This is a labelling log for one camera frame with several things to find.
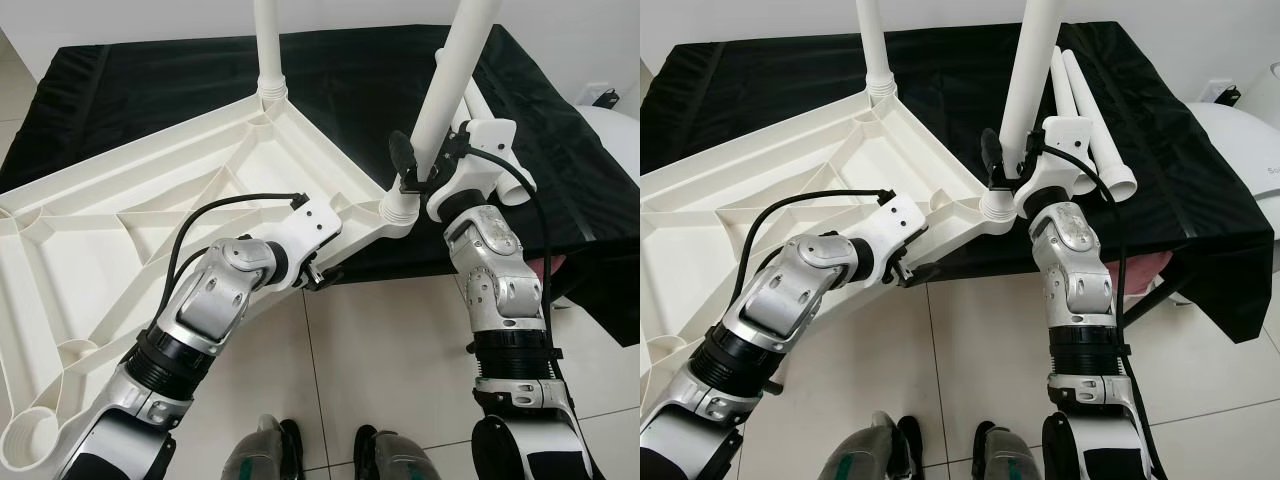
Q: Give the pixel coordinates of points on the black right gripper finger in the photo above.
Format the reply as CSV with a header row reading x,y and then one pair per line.
x,y
993,155
403,155

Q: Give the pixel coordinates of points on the white plastic table leg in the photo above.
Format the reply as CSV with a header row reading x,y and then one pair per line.
x,y
515,188
450,80
268,40
1095,120
1030,80
441,57
875,40
1062,80

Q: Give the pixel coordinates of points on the white plastic table top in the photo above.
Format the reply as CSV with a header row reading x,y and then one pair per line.
x,y
100,250
720,250

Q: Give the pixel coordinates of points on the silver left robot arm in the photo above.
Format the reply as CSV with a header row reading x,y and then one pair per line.
x,y
210,300
790,300

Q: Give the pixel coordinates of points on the pink object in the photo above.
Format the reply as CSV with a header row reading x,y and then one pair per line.
x,y
1145,268
545,266

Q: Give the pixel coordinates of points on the black tablecloth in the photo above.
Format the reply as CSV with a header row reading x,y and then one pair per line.
x,y
1190,170
580,150

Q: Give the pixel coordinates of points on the grey robot left leg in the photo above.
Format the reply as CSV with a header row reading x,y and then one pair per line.
x,y
262,455
870,455

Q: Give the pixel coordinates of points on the grey robot leg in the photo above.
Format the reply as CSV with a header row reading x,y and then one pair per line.
x,y
262,455
870,455
1010,458
400,460

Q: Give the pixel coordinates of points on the black power plug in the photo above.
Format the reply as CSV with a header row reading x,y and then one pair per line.
x,y
1230,97
608,99

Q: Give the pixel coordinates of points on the grey robot right leg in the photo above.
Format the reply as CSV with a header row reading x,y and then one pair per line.
x,y
400,460
1010,458

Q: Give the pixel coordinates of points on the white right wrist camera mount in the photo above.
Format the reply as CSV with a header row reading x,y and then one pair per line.
x,y
480,165
1060,165

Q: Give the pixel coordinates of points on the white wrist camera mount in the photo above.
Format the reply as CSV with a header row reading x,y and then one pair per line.
x,y
1060,165
310,225
895,220
480,165

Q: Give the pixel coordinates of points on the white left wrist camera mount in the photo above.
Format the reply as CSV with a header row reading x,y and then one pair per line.
x,y
895,220
310,225

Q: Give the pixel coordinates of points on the white wall socket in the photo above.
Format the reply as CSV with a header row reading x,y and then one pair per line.
x,y
1218,88
595,90

